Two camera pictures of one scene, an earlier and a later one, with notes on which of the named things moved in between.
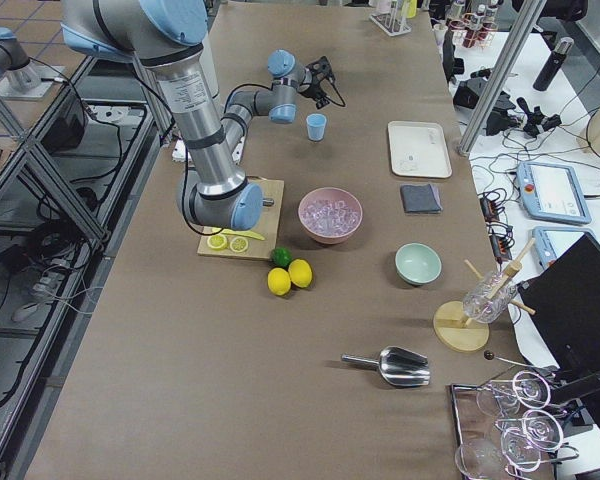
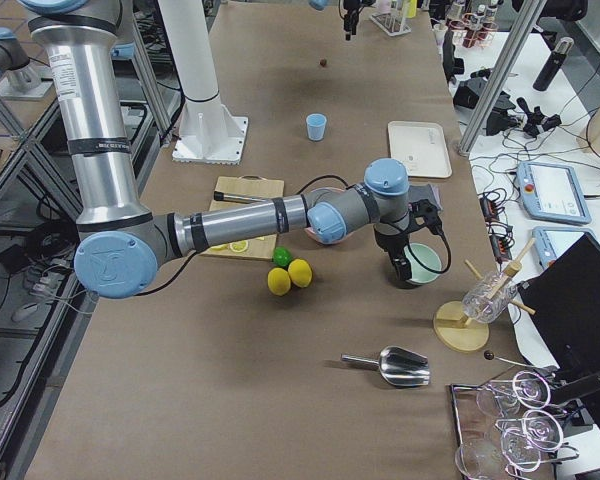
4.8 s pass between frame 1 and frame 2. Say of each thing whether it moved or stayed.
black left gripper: moved
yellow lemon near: stayed
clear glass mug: stayed
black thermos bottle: stayed
